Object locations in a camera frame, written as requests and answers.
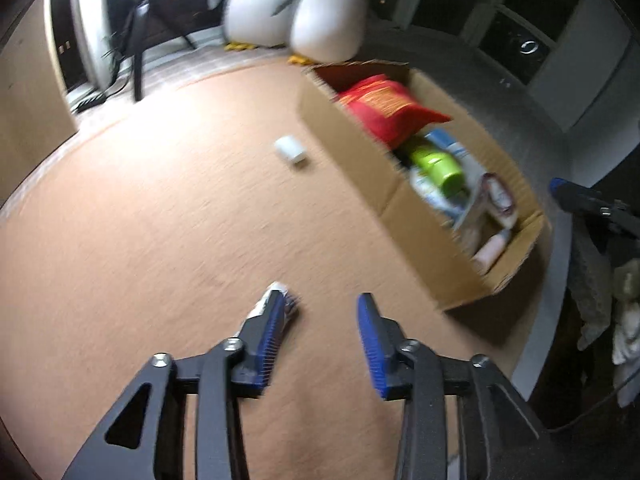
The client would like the small penguin plush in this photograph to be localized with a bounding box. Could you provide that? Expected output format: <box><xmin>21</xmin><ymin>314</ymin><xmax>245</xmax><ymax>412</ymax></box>
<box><xmin>272</xmin><ymin>0</ymin><xmax>376</xmax><ymax>66</ymax></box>

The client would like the grey cloth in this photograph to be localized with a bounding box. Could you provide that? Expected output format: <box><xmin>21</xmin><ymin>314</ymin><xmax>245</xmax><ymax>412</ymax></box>
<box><xmin>567</xmin><ymin>217</ymin><xmax>615</xmax><ymax>352</ymax></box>

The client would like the tan blanket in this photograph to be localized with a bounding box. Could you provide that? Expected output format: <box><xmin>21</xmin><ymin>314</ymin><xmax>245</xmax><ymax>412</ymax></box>
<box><xmin>0</xmin><ymin>52</ymin><xmax>541</xmax><ymax>480</ymax></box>

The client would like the blue and white leaflet packet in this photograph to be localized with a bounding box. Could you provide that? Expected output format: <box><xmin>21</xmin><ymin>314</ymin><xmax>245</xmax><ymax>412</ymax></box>
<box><xmin>452</xmin><ymin>175</ymin><xmax>493</xmax><ymax>231</ymax></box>

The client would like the black power strip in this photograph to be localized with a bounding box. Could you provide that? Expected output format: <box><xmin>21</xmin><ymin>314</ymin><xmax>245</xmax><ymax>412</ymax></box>
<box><xmin>75</xmin><ymin>92</ymin><xmax>106</xmax><ymax>113</ymax></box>

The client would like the small white capsule case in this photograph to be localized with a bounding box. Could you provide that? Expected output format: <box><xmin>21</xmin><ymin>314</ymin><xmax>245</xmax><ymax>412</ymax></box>
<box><xmin>274</xmin><ymin>135</ymin><xmax>308</xmax><ymax>166</ymax></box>

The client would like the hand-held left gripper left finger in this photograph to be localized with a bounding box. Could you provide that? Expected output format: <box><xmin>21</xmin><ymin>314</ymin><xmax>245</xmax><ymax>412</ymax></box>
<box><xmin>62</xmin><ymin>290</ymin><xmax>288</xmax><ymax>480</ymax></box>

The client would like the green tube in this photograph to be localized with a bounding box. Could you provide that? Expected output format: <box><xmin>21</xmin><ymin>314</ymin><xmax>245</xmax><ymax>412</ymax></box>
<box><xmin>405</xmin><ymin>142</ymin><xmax>466</xmax><ymax>198</ymax></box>

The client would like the white cloth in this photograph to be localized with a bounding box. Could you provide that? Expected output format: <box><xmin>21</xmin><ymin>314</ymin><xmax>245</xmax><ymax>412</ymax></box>
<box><xmin>611</xmin><ymin>260</ymin><xmax>640</xmax><ymax>408</ymax></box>

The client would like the red zip pouch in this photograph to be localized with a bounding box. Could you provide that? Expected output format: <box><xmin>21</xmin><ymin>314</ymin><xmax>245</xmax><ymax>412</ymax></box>
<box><xmin>336</xmin><ymin>74</ymin><xmax>453</xmax><ymax>150</ymax></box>

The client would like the checkered mat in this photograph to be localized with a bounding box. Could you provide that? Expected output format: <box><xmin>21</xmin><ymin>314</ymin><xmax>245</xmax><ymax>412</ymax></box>
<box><xmin>70</xmin><ymin>35</ymin><xmax>311</xmax><ymax>131</ymax></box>

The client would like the patterned tissue pack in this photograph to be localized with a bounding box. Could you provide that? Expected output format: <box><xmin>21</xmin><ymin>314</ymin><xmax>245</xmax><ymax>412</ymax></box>
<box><xmin>410</xmin><ymin>167</ymin><xmax>473</xmax><ymax>221</ymax></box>

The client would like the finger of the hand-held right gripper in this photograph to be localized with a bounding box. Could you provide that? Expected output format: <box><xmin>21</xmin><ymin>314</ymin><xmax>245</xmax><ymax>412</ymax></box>
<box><xmin>550</xmin><ymin>177</ymin><xmax>640</xmax><ymax>238</ymax></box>

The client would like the small pink bottle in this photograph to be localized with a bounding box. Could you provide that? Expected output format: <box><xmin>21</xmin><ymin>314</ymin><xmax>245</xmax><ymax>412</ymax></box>
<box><xmin>472</xmin><ymin>227</ymin><xmax>513</xmax><ymax>268</ymax></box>

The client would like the cardboard box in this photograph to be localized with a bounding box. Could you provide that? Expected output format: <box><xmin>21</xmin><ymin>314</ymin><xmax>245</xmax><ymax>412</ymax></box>
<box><xmin>298</xmin><ymin>60</ymin><xmax>551</xmax><ymax>311</ymax></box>

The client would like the large penguin plush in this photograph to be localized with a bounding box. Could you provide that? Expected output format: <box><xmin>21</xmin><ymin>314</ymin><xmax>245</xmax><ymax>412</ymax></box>
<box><xmin>207</xmin><ymin>0</ymin><xmax>306</xmax><ymax>52</ymax></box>

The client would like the light wooden board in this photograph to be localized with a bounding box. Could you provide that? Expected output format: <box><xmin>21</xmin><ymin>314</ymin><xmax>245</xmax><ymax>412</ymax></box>
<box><xmin>0</xmin><ymin>0</ymin><xmax>81</xmax><ymax>201</ymax></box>

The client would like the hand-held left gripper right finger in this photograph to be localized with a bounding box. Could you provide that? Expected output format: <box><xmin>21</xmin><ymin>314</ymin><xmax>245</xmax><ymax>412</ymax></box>
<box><xmin>356</xmin><ymin>293</ymin><xmax>546</xmax><ymax>480</ymax></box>

